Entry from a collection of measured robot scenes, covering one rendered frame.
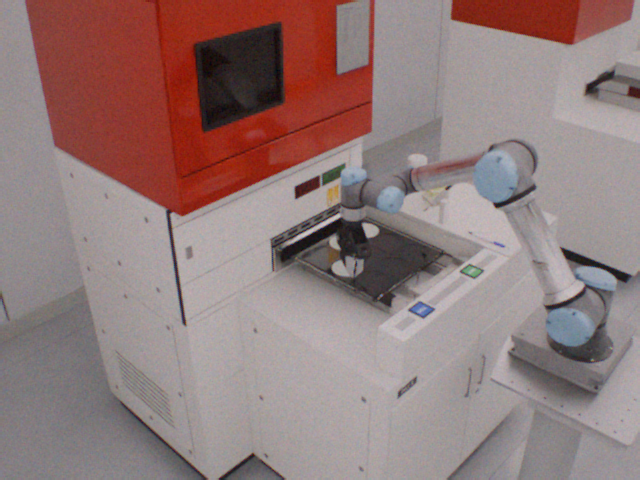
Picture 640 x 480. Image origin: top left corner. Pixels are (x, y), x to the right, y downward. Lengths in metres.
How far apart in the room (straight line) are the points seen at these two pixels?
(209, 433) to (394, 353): 0.86
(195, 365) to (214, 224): 0.48
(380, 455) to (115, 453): 1.25
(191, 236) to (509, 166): 0.91
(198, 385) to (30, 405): 1.16
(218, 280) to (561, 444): 1.16
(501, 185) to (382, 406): 0.70
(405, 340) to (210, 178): 0.69
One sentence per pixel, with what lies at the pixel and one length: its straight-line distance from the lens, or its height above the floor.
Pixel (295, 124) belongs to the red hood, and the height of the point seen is 1.36.
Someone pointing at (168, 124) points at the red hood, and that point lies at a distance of 1.76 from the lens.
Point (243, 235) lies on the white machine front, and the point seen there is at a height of 1.04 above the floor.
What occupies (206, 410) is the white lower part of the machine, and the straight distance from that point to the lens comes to 2.38.
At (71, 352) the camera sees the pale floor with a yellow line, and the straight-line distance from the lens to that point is 3.47.
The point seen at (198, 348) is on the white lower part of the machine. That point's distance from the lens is 2.20.
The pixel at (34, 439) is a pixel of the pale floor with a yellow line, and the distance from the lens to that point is 3.10.
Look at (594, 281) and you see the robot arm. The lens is 1.87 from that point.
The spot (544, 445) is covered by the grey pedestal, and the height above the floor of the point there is 0.52.
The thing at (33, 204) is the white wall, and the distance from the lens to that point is 3.43.
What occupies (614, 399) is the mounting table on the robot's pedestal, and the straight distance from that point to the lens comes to 1.99.
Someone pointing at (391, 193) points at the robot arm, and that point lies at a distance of 1.91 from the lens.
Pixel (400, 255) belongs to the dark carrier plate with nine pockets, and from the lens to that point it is 2.27.
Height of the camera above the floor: 2.12
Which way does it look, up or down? 32 degrees down
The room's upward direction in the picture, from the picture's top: 1 degrees counter-clockwise
